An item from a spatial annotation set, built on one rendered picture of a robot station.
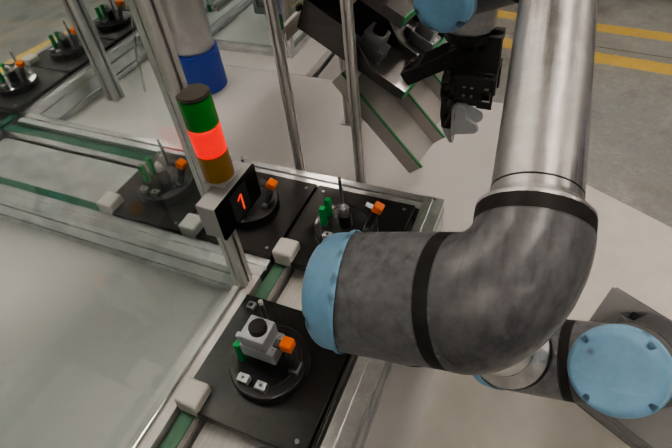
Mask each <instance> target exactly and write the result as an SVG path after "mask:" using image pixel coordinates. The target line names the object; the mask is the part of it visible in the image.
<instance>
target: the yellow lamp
mask: <svg viewBox="0 0 672 448"><path fill-rule="evenodd" d="M196 157H197V156H196ZM197 159H198V162H199V165H200V168H201V171H202V173H203V176H204V179H205V180H206V181H207V182H208V183H212V184H219V183H223V182H226V181H227V180H229V179H230V178H231V177H232V176H233V175H234V167H233V164H232V160H231V157H230V154H229V151H228V147H227V149H226V151H225V152H224V153H223V154H222V155H221V156H219V157H217V158H215V159H210V160H204V159H200V158H198V157H197Z"/></svg>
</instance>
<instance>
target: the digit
mask: <svg viewBox="0 0 672 448"><path fill-rule="evenodd" d="M229 200H230V203H231V206H232V209H233V212H234V215H235V218H236V221H237V224H238V222H239V221H240V220H241V218H242V217H243V216H244V214H245V213H246V212H247V210H248V209H249V208H250V206H251V202H250V198H249V195H248V191H247V188H246V185H245V181H244V180H243V181H242V183H241V184H240V185H239V186H238V188H237V189H236V190H235V192H234V193H233V194H232V195H231V197H230V198H229Z"/></svg>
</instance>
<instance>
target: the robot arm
mask: <svg viewBox="0 0 672 448"><path fill-rule="evenodd" d="M516 3H519V5H518V11H517V18H516V24H515V31H514V38H513V44H512V51H511V57H510V64H509V70H508V77H507V83H506V90H505V97H504V103H503V110H502V116H501V123H500V129H499V136H498V142H497V149H496V156H495V162H494V169H493V175H492V182H491V188H490V192H488V193H486V194H485V195H483V196H482V197H480V198H479V199H478V201H477V203H476V206H475V211H474V217H473V223H472V225H471V226H470V228H468V229H467V230H466V231H463V232H361V231H360V230H352V231H350V232H341V233H334V234H332V235H329V236H328V237H326V238H325V239H324V240H323V241H322V243H321V244H319V245H318V246H317V247H316V249H315V250H314V252H313V253H312V255H311V257H310V259H309V262H308V264H307V267H306V270H305V274H304V278H303V284H302V295H301V303H302V313H303V316H304V317H305V326H306V328H307V331H308V333H309V335H310V336H311V338H312V339H313V340H314V342H315V343H316V344H318V345H319V346H321V347H322V348H325V349H329V350H333V351H334V352H335V353H336V354H344V353H347V354H353V355H358V356H364V357H369V358H374V359H379V360H383V361H387V362H392V363H396V364H400V365H405V366H409V367H417V368H421V367H426V368H431V369H438V370H444V371H448V372H452V373H456V374H461V375H473V377H474V378H475V379H476V380H477V381H478V382H479V383H481V384H483V385H485V386H488V387H490V388H493V389H496V390H508V391H513V392H519V393H524V394H529V395H535V396H540V397H545V398H551V399H556V400H561V401H568V402H573V403H577V404H583V405H588V406H591V407H592V408H594V409H595V410H597V411H599V412H601V413H603V414H605V415H608V416H611V417H615V418H621V419H637V418H642V417H646V416H649V415H651V414H654V413H655V412H657V411H659V410H660V409H662V408H667V407H670V406H672V322H671V321H670V320H668V319H666V318H664V317H662V316H660V315H657V314H654V313H651V312H646V311H637V310H635V311H624V312H620V313H616V314H614V315H611V316H610V317H608V318H606V319H605V320H603V321H602V322H591V321H581V320H570V319H567V318H568V316H569V315H570V313H571V312H572V310H573V309H574V307H575V306H576V304H577V302H578V300H579V298H580V295H581V293H582V291H583V289H584V287H585V285H586V283H587V281H588V278H589V275H590V272H591V269H592V265H593V262H594V257H595V252H596V246H597V231H598V214H597V212H596V210H595V209H594V208H593V207H592V206H591V205H590V204H589V203H588V202H587V201H585V197H586V181H587V166H588V150H589V134H590V119H591V103H592V87H593V72H594V56H595V40H596V25H597V9H598V0H413V5H414V10H415V13H416V15H417V17H418V18H419V20H420V21H421V22H422V23H423V24H424V25H425V26H426V27H427V28H429V29H431V30H433V31H435V32H440V33H445V35H444V37H445V39H446V41H447V43H445V44H442V45H440V46H438V47H436V48H434V49H432V50H430V51H428V52H425V53H423V54H421V55H419V56H416V57H413V58H411V59H410V60H408V61H407V62H406V63H405V64H404V68H403V70H402V71H401V73H400V75H401V77H402V78H403V80H404V81H405V83H406V84H407V85H411V84H413V83H416V82H419V81H421V80H423V79H425V78H427V77H430V76H432V75H434V74H437V73H439V72H441V71H444V73H443V76H442V80H441V89H440V97H441V109H440V119H441V127H442V130H443V133H444V135H445V136H446V138H447V140H448V142H450V143H453V140H454V136H455V135H457V134H474V133H476V132H477V131H478V130H479V126H478V124H477V123H475V122H480V121H481V120H482V119H483V113H482V112H481V111H480V110H478V109H476V108H479V109H486V110H491V106H492V99H493V96H495V93H496V88H499V83H500V76H501V69H502V62H503V58H501V52H502V45H503V40H504V37H505V33H506V28H505V27H495V26H496V21H497V13H498V8H502V7H505V6H509V5H512V4H516ZM480 97H481V98H480ZM489 99H490V102H489V103H487V102H484V101H489ZM483 100H484V101H483ZM473 106H476V108H475V107H473Z"/></svg>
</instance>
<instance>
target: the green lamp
mask: <svg viewBox="0 0 672 448"><path fill-rule="evenodd" d="M176 101H177V100H176ZM177 104H178V107H179V109H180V112H181V115H182V118H183V121H184V123H185V126H186V129H187V130H188V131H189V132H192V133H204V132H208V131H210V130H212V129H213V128H215V127H216V126H217V125H218V123H219V117H218V114H217V111H216V107H215V104H214V101H213V98H212V94H211V91H210V94H209V95H208V97H207V98H206V99H204V100H203V101H201V102H198V103H195V104H182V103H179V102H178V101H177Z"/></svg>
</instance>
